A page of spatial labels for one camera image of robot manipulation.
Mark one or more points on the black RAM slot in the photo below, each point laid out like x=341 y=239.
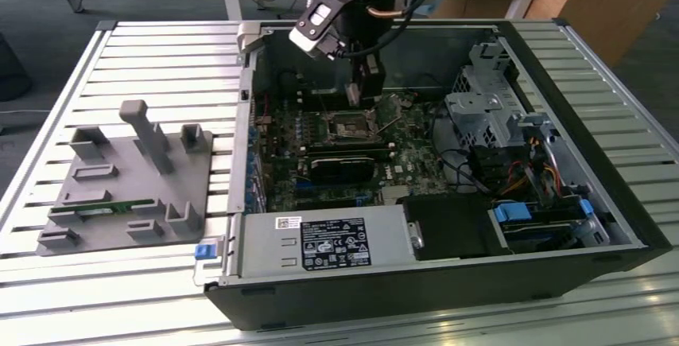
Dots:
x=314 y=106
x=314 y=98

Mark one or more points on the grey metal drive cage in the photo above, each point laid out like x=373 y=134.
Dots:
x=478 y=107

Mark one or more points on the green motherboard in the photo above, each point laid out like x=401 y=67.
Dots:
x=414 y=155

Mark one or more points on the blue plastic clip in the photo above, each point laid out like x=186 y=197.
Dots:
x=586 y=208

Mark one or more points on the black PC case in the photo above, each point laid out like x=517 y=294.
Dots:
x=371 y=302

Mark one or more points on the green RAM stick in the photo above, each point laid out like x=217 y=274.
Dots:
x=127 y=205

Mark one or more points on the metal locking lever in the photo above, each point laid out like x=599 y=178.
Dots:
x=323 y=102
x=390 y=123

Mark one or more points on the silver CPU plate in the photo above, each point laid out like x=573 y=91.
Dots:
x=354 y=94

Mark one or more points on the grey parts rack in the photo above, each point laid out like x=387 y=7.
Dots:
x=122 y=187

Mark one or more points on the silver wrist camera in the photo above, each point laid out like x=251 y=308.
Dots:
x=315 y=28

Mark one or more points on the wooden cabinet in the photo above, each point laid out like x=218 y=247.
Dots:
x=615 y=8

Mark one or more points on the grey case latch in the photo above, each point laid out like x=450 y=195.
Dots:
x=250 y=37

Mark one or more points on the black plastic shroud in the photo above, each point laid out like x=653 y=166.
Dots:
x=451 y=226

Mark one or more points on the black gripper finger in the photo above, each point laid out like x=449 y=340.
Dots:
x=374 y=83

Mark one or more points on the CPU socket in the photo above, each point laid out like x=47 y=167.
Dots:
x=350 y=127

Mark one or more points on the black installed RAM stick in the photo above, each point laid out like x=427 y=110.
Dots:
x=345 y=147

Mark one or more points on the grey power supply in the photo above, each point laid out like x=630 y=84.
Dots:
x=266 y=242

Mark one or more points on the silver chipset heatsink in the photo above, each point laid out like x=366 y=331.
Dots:
x=395 y=195

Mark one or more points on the blue case latch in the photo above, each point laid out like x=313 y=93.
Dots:
x=207 y=252

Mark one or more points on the grey plastic bracket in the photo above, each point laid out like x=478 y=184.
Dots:
x=533 y=120

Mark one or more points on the blue disk carrier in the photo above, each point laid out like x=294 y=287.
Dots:
x=511 y=212

